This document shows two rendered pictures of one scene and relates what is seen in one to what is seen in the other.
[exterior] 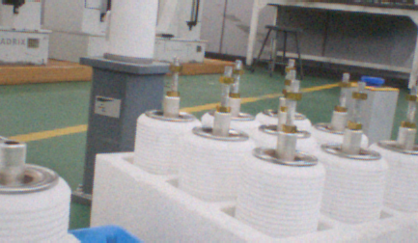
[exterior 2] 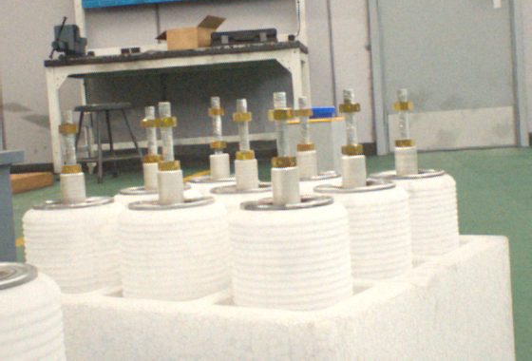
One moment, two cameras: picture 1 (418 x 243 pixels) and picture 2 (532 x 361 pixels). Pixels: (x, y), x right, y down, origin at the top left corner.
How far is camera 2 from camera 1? 15 cm
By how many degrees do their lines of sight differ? 20
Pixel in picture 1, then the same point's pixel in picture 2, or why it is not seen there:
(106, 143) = not seen: outside the picture
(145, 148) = (49, 258)
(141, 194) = (69, 325)
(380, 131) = not seen: hidden behind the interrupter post
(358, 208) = (389, 256)
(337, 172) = (351, 214)
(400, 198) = (423, 238)
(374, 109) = (334, 147)
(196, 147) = (147, 226)
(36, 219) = (35, 323)
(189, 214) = (170, 323)
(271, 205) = (295, 270)
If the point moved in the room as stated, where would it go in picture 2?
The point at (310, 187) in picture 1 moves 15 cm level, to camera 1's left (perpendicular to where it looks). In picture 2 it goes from (338, 232) to (143, 255)
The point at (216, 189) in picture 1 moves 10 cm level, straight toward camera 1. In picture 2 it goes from (192, 281) to (221, 304)
